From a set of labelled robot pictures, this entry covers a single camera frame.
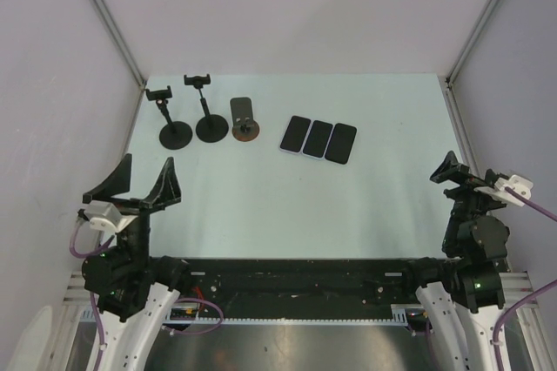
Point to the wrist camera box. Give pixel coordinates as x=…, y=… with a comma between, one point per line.
x=514, y=190
x=105, y=217

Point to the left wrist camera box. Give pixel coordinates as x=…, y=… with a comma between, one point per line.
x=105, y=217

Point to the black phone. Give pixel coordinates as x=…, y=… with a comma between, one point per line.
x=341, y=143

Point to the black round-base phone stand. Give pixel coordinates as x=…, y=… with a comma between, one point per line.
x=175, y=134

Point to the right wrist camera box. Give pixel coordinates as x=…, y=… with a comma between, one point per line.
x=514, y=190

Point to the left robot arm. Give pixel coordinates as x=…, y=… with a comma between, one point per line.
x=130, y=291

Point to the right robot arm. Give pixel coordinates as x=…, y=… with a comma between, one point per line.
x=463, y=296

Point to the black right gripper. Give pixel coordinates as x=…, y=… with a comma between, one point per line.
x=458, y=172

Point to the wooden round-base phone stand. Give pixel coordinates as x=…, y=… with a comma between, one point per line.
x=244, y=127

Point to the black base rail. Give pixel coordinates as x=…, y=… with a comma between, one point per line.
x=310, y=289

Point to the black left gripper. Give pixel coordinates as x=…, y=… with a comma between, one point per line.
x=166, y=191

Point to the black clamp phone stand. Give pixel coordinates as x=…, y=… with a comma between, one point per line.
x=211, y=128

